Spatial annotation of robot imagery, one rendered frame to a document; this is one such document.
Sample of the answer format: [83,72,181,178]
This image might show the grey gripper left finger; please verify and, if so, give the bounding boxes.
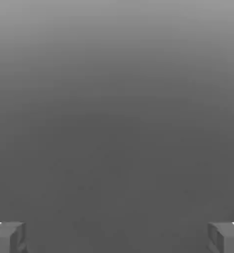
[0,221,28,253]

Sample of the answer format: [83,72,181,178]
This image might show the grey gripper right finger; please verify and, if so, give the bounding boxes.
[207,221,234,253]

